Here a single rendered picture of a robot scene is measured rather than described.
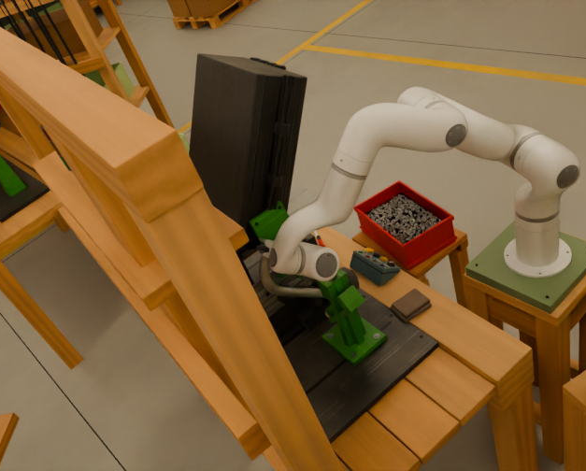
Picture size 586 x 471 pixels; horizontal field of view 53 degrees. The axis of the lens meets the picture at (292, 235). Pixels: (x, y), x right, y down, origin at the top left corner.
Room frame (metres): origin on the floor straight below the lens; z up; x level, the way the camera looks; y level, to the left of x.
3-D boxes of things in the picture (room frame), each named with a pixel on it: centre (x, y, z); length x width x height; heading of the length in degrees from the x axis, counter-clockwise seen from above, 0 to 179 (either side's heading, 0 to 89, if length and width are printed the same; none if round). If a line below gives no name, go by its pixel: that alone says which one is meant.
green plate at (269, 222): (1.41, 0.05, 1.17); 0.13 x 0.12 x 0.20; 23
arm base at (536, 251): (1.20, -0.67, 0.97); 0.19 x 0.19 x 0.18
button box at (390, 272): (1.39, -0.21, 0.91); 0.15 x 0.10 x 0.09; 23
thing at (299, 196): (1.57, 0.07, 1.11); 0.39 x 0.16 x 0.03; 113
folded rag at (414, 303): (1.18, -0.25, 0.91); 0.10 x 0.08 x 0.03; 104
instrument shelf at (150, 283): (1.35, 0.38, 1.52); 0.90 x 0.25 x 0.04; 23
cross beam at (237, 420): (1.31, 0.48, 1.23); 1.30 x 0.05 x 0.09; 23
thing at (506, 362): (1.56, -0.12, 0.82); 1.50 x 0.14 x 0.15; 23
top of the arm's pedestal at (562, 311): (1.20, -0.67, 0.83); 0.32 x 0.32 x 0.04; 27
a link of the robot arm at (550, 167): (1.17, -0.69, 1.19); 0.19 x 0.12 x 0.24; 7
